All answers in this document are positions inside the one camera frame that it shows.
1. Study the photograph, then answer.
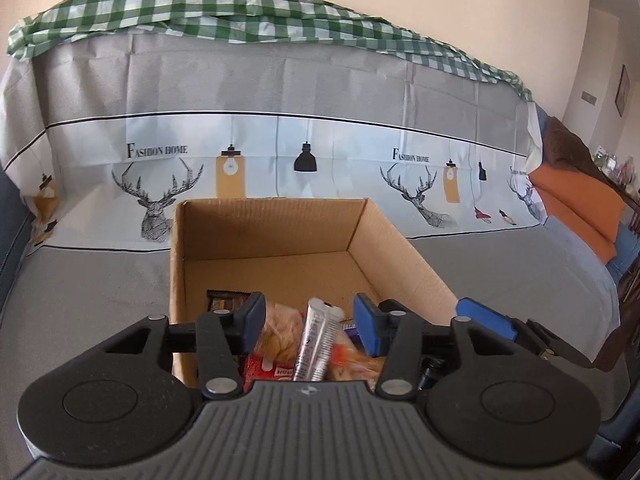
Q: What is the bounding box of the clear bag of brown snacks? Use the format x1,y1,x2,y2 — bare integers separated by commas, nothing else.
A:
254,302,307,363

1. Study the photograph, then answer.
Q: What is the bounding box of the grey seat cover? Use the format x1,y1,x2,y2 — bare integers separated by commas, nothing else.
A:
0,220,623,411

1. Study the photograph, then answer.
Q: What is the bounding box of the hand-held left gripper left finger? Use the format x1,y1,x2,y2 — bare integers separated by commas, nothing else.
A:
100,291,267,400

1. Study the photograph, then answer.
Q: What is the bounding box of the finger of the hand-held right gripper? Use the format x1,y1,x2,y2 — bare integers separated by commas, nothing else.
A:
419,356,444,392
456,297,595,370

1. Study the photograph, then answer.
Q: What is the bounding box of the red snack packet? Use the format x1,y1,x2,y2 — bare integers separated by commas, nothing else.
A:
242,354,296,383

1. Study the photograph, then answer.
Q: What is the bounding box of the deer print cloth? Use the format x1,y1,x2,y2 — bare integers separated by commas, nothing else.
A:
0,30,548,253

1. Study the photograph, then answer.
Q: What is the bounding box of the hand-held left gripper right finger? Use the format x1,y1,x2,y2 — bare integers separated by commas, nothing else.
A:
352,292,518,401

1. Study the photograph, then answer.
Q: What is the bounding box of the clear bag of green-speckled snacks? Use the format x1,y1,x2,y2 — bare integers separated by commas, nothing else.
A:
327,345,388,391

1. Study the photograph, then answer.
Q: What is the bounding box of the framed wall picture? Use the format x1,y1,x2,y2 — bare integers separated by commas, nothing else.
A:
615,64,631,117

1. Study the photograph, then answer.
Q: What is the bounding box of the dark brown snack packet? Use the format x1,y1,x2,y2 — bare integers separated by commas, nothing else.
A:
206,290,249,313

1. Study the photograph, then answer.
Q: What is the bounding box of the orange cushion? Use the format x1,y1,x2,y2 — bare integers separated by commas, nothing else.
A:
527,165,628,266

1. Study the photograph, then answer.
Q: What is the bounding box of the brown blanket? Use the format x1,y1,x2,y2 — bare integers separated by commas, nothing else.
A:
542,116,608,183

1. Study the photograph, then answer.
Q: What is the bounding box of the cardboard box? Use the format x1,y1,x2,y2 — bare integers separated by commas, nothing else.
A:
169,197,461,391

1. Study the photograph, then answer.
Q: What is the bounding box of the green checked cloth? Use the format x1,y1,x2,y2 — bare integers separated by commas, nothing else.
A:
6,0,535,103

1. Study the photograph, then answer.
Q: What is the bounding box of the silver snack packet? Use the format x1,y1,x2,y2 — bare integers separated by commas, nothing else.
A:
292,297,346,383

